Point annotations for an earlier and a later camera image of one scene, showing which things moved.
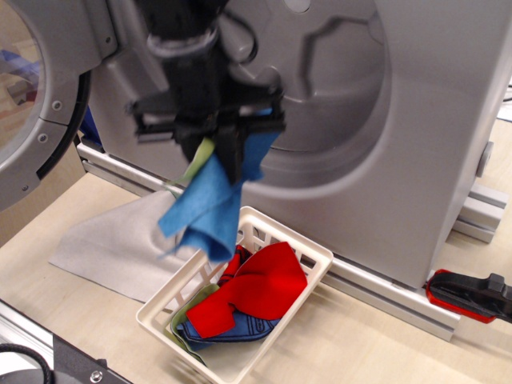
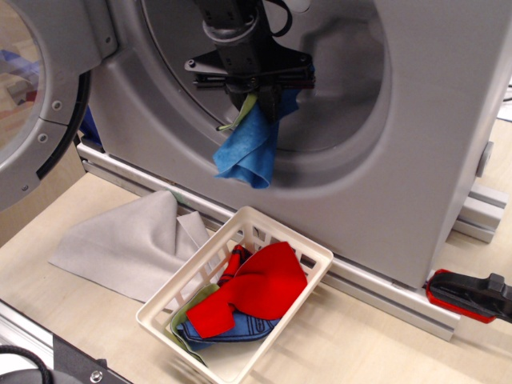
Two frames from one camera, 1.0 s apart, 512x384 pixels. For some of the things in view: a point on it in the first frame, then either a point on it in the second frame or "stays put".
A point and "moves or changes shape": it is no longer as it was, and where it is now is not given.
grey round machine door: (48, 49) stays put
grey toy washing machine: (388, 107) stays put
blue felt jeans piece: (246, 327) stays put
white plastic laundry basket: (155, 318) moves or changes shape
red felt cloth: (264, 285) stays put
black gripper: (202, 102) to (252, 66)
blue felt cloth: (206, 216) moves or changes shape
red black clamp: (479, 299) stays put
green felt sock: (203, 151) moves or changes shape
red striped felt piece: (240, 256) stays put
